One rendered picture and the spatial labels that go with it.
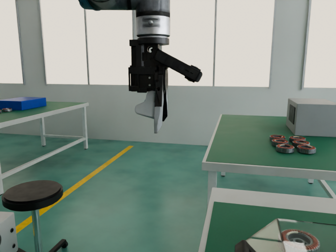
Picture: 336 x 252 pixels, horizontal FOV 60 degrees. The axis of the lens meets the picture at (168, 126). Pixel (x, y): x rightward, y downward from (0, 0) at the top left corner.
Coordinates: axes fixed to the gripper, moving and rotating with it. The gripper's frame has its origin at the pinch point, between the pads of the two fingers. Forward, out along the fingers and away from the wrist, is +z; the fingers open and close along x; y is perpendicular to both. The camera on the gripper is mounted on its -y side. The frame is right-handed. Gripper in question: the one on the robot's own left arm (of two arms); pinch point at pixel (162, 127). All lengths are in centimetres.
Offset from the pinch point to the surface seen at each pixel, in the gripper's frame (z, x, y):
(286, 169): 41, -90, -58
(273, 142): 37, -136, -63
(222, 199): 40, -49, -20
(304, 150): 38, -120, -77
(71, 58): -30, -447, 213
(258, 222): 40, -30, -31
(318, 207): 40, -45, -57
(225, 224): 40, -28, -19
